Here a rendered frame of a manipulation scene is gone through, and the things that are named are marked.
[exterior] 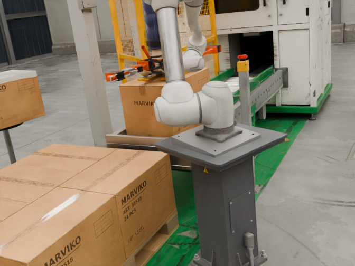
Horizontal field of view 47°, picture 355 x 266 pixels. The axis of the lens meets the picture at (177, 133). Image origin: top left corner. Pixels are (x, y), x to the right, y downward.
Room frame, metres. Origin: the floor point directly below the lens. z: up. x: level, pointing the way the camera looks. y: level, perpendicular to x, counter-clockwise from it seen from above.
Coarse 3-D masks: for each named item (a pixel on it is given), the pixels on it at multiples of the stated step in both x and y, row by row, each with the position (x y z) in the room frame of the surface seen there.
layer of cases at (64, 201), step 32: (32, 160) 2.59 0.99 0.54; (64, 160) 2.51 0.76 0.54; (96, 160) 2.44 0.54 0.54; (128, 160) 2.37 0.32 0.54; (160, 160) 2.33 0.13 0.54; (0, 192) 2.12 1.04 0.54; (32, 192) 2.07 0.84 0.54; (64, 192) 2.02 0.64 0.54; (96, 192) 1.98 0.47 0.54; (128, 192) 2.02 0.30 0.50; (160, 192) 2.29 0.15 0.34; (0, 224) 1.74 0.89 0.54; (32, 224) 1.70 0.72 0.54; (64, 224) 1.66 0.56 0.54; (96, 224) 1.76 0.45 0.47; (128, 224) 1.97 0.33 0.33; (0, 256) 1.47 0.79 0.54; (32, 256) 1.43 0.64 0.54; (64, 256) 1.56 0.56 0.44; (96, 256) 1.72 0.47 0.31; (128, 256) 1.93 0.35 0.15
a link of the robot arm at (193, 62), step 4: (188, 52) 2.56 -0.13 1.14; (192, 52) 2.55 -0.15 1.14; (196, 52) 2.56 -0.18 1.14; (184, 56) 2.54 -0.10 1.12; (188, 56) 2.52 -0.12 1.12; (192, 56) 2.51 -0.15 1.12; (196, 56) 2.50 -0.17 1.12; (200, 56) 2.51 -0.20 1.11; (184, 60) 2.51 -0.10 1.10; (188, 60) 2.50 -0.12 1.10; (192, 60) 2.49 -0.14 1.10; (196, 60) 2.48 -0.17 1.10; (200, 60) 2.48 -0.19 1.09; (184, 64) 2.50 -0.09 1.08; (188, 64) 2.49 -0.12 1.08; (192, 64) 2.48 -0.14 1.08; (196, 64) 2.47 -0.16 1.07; (200, 64) 2.48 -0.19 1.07; (184, 68) 2.51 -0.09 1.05; (188, 68) 2.50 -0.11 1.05; (192, 68) 2.49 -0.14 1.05; (196, 68) 2.48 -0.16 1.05; (200, 68) 2.48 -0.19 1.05
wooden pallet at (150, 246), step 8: (176, 208) 2.43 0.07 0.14; (168, 216) 2.33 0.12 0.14; (176, 216) 2.42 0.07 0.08; (160, 224) 2.24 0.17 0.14; (168, 224) 2.32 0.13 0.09; (176, 224) 2.41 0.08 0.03; (160, 232) 2.34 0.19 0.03; (168, 232) 2.31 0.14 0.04; (152, 240) 2.27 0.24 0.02; (160, 240) 2.26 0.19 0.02; (144, 248) 2.19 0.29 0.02; (152, 248) 2.18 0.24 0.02; (136, 256) 2.11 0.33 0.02; (144, 256) 2.10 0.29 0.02; (152, 256) 2.12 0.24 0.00; (128, 264) 1.92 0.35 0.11; (136, 264) 2.03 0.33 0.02; (144, 264) 2.04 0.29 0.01
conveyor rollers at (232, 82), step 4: (224, 80) 4.47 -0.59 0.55; (228, 80) 4.45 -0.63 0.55; (232, 80) 4.42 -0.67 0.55; (236, 80) 4.40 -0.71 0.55; (264, 80) 4.24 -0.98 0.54; (228, 84) 4.25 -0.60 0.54; (232, 84) 4.23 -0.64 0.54; (236, 84) 4.21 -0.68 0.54; (232, 88) 4.04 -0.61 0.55; (236, 88) 4.02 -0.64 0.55; (232, 92) 3.85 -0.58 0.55
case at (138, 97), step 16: (160, 80) 2.77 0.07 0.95; (192, 80) 2.84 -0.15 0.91; (208, 80) 3.04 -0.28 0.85; (128, 96) 2.73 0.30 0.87; (144, 96) 2.66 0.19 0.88; (160, 96) 2.60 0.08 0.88; (128, 112) 2.75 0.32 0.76; (144, 112) 2.67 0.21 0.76; (128, 128) 2.76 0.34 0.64; (144, 128) 2.68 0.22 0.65; (160, 128) 2.61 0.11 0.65; (176, 128) 2.59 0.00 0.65
